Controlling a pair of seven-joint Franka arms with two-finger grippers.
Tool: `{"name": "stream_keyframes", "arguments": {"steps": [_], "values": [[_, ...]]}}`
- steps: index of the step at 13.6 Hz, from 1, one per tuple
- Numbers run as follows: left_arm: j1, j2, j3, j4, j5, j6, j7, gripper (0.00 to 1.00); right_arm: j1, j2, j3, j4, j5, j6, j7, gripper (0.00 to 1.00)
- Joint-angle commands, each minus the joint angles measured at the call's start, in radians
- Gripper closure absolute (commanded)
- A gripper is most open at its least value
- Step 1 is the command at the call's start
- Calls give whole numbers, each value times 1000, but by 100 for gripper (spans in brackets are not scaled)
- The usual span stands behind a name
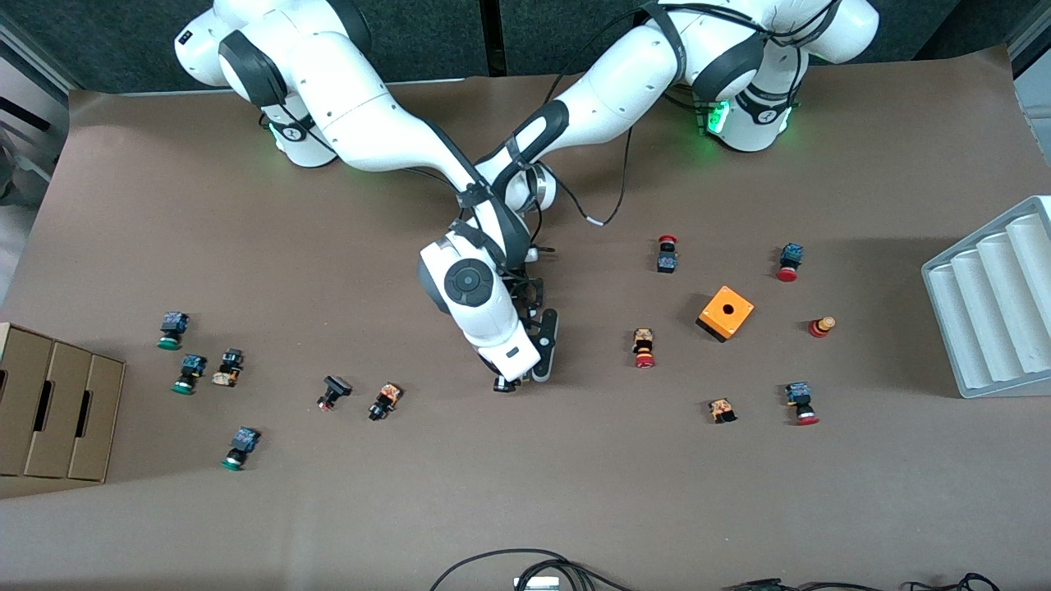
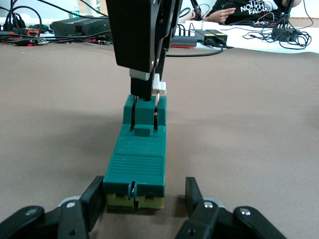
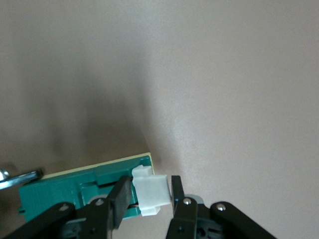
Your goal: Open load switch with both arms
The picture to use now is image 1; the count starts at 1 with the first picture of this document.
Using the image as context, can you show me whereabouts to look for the black push button orange block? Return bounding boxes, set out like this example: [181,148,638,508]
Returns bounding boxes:
[368,382,404,423]

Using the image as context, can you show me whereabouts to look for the black flat push button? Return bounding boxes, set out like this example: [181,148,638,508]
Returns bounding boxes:
[316,375,354,412]

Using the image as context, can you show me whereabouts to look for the green push button blue block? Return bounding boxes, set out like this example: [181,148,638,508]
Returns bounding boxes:
[171,354,208,396]
[220,426,262,472]
[157,311,190,351]

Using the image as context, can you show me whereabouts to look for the red mushroom button silver collar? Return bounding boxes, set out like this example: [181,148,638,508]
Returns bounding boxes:
[784,381,820,427]

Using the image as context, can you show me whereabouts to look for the brown cardboard box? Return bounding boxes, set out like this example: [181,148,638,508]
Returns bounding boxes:
[0,322,126,483]

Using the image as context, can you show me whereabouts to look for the grey tray with white slots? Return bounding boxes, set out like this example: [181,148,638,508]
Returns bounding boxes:
[921,195,1051,400]

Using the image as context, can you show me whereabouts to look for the black camera cable white tip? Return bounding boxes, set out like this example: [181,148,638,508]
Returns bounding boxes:
[538,127,637,229]

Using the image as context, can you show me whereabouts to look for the black looped cable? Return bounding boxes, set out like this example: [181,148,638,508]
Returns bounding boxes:
[429,547,637,591]

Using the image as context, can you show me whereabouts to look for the orange button enclosure box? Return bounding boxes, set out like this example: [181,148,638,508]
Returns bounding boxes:
[695,285,755,343]

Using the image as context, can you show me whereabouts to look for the black plug with cable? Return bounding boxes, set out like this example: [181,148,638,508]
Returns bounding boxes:
[723,578,888,591]

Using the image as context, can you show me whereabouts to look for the black tangled cable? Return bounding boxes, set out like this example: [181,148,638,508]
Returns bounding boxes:
[903,573,1003,591]

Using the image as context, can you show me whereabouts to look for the grey metal side frame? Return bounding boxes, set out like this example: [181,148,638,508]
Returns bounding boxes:
[0,15,79,206]

